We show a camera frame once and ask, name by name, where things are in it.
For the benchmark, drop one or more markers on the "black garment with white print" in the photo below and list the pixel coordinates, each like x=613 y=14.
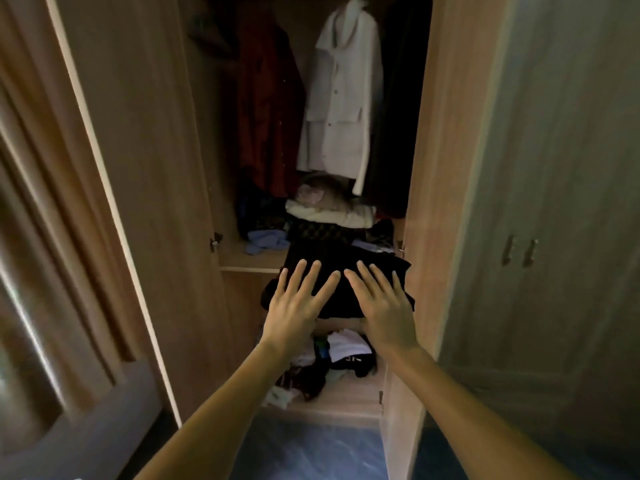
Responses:
x=355 y=365

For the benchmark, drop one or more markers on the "red fuzzy cardigan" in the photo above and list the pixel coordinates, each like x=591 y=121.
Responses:
x=265 y=119

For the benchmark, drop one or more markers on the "white crumpled cloth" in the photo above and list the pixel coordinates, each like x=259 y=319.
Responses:
x=280 y=397

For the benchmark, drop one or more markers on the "light wooden wardrobe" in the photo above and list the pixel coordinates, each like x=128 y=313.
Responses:
x=150 y=144

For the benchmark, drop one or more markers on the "lilac blue crumpled garment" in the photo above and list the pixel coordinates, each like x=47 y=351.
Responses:
x=267 y=241

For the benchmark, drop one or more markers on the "white folded shirt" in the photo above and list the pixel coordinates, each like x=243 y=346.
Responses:
x=350 y=344

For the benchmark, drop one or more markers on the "beige curtain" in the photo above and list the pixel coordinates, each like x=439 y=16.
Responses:
x=50 y=219

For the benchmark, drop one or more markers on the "beige folded garment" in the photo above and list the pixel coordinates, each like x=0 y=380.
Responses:
x=335 y=192

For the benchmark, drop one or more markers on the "white fuzzy coat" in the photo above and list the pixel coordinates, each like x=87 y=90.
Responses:
x=340 y=104

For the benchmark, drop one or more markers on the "person's left forearm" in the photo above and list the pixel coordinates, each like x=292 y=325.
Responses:
x=220 y=424

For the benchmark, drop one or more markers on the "black patterned folded garment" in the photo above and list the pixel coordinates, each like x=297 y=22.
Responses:
x=325 y=232

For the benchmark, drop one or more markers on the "pink folded garment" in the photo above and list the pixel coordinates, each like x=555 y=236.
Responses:
x=309 y=195

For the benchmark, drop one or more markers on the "dark striped crumpled garment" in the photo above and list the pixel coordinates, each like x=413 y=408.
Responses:
x=305 y=377

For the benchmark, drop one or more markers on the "black trousers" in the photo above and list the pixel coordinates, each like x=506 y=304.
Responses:
x=345 y=257

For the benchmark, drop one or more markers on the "person's left hand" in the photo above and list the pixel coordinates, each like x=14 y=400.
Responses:
x=292 y=314

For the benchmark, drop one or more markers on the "dark blue crumpled garment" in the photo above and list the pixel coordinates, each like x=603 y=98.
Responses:
x=257 y=209

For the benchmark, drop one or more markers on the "white folded garment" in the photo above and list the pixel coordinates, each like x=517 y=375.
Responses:
x=330 y=217

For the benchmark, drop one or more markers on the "person's right forearm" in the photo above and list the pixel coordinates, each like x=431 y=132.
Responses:
x=470 y=424

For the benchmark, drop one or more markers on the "dark hanging coat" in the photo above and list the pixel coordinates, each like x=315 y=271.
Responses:
x=400 y=119

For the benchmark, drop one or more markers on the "person's right hand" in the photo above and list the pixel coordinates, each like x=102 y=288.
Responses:
x=385 y=314

